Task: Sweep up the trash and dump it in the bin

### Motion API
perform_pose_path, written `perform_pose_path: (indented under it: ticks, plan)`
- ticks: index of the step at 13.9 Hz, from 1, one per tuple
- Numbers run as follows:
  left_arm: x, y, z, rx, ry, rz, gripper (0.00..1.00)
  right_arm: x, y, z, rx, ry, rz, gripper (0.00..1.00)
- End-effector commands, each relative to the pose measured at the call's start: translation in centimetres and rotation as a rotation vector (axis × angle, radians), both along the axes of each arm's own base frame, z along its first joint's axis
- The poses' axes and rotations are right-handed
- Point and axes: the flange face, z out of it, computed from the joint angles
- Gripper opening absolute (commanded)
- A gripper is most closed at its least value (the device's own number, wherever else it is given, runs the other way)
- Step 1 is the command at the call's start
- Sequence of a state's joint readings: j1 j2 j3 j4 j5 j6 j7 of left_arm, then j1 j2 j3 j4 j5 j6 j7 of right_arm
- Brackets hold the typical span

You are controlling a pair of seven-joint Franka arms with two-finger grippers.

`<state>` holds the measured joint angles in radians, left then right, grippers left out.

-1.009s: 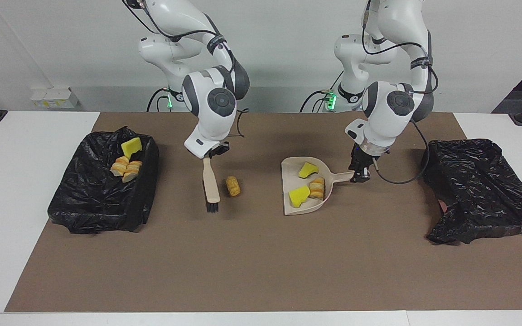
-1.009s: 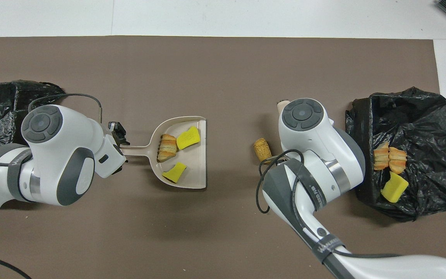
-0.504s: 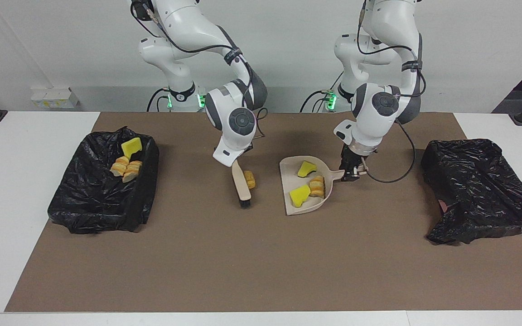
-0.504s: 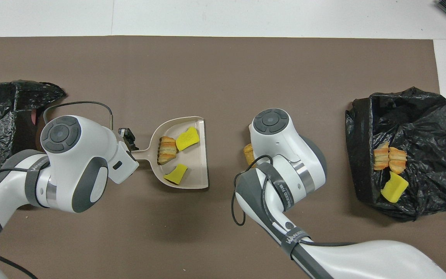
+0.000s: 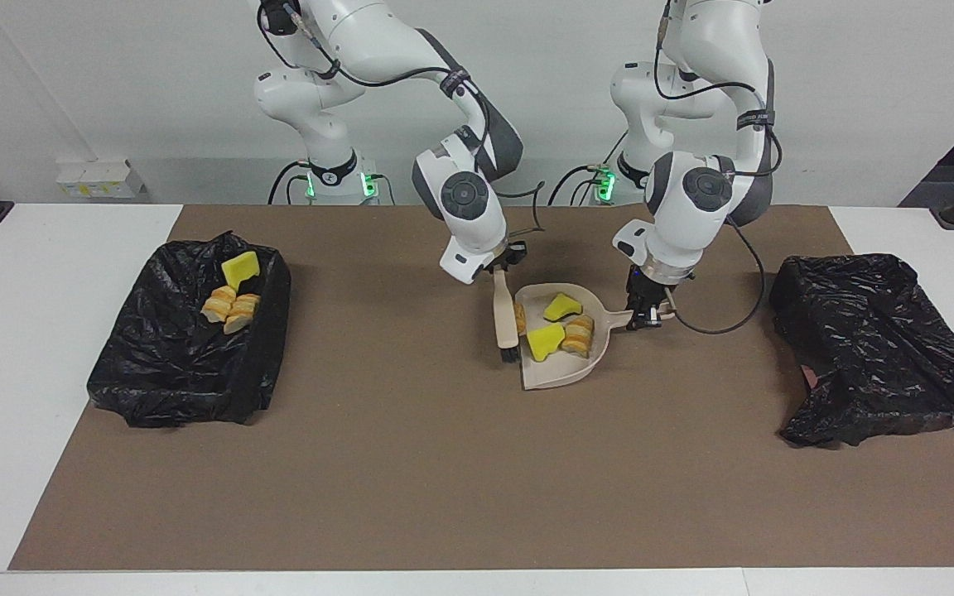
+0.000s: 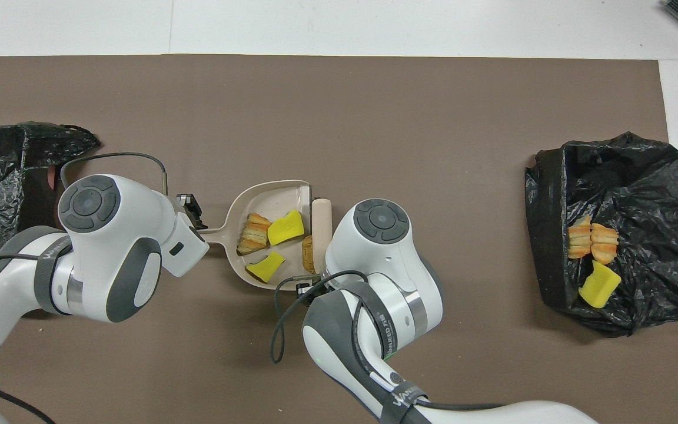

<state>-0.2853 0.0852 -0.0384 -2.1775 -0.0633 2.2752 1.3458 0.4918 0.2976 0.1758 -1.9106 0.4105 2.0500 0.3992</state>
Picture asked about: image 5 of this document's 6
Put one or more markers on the small yellow sponge piece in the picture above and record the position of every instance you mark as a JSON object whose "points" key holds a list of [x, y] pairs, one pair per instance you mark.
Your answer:
{"points": [[561, 308]]}

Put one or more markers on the torn bread piece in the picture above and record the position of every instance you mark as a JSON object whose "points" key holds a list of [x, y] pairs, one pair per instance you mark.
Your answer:
{"points": [[216, 305], [243, 314]]}

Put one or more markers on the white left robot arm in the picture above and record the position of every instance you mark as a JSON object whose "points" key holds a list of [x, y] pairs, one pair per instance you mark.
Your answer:
{"points": [[692, 207]]}

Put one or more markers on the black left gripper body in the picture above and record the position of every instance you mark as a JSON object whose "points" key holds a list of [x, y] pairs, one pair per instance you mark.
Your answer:
{"points": [[645, 290]]}

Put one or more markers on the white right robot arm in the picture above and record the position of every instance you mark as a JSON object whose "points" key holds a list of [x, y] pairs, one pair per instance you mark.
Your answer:
{"points": [[361, 33]]}

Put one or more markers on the white socket box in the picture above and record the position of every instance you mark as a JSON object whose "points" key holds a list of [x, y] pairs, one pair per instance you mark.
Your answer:
{"points": [[100, 178]]}

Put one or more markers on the black plastic bin bag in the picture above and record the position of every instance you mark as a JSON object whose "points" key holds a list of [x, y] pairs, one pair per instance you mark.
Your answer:
{"points": [[874, 348], [171, 364]]}

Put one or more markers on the beige brush black bristles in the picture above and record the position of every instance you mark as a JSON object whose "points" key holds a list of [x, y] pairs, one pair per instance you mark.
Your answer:
{"points": [[506, 314]]}

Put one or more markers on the yellow green sponge piece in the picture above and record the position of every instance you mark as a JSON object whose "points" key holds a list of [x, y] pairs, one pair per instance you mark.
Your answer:
{"points": [[545, 343]]}

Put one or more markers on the beige plastic dustpan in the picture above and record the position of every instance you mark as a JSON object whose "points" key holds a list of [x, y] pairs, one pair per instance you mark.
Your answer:
{"points": [[560, 372]]}

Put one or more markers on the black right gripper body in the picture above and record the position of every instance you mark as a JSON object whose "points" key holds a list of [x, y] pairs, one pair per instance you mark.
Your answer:
{"points": [[508, 257]]}

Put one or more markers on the yellow sponge block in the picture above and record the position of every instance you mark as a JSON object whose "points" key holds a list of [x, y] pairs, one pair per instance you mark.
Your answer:
{"points": [[240, 269]]}

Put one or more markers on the striped croissant piece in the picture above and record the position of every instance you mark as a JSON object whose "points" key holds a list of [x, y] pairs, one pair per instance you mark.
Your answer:
{"points": [[579, 335]]}

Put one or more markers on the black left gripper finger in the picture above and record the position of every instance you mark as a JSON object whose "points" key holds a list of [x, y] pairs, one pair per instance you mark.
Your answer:
{"points": [[638, 319], [657, 316]]}

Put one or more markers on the brown table mat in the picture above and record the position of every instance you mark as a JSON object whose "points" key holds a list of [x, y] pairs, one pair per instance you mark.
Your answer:
{"points": [[477, 513]]}

